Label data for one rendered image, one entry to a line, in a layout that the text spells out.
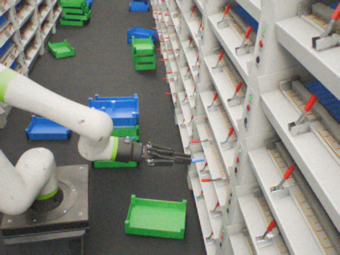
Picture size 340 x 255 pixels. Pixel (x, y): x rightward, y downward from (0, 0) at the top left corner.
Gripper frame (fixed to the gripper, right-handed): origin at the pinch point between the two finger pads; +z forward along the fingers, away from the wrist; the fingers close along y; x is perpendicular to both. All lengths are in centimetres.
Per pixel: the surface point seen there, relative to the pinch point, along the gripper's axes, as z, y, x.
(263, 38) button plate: 0, -25, -59
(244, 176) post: 10.3, -28.6, -18.3
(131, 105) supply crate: -12, 84, 28
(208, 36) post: 7, 41, -38
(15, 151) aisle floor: -81, 86, 78
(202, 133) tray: 18.0, 33.0, 7.2
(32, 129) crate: -76, 111, 76
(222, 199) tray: 17.0, -11.8, 8.0
